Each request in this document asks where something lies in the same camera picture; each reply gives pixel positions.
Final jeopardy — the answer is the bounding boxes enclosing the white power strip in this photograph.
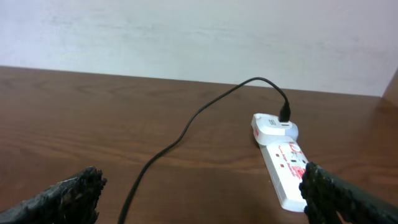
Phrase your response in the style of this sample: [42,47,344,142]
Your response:
[260,141,308,213]

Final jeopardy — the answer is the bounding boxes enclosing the black USB charging cable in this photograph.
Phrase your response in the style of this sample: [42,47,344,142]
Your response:
[117,77,292,224]

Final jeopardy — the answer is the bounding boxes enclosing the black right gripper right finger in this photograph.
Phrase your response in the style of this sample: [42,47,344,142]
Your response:
[299,162,397,224]

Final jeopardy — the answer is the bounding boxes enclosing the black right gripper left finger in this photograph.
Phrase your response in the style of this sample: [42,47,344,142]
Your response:
[1,166,107,224]

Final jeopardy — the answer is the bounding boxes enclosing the brown side panel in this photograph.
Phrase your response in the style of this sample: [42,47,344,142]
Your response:
[381,70,398,108]

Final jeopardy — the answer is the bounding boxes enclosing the white USB wall charger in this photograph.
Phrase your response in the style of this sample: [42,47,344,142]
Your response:
[251,113,299,146]

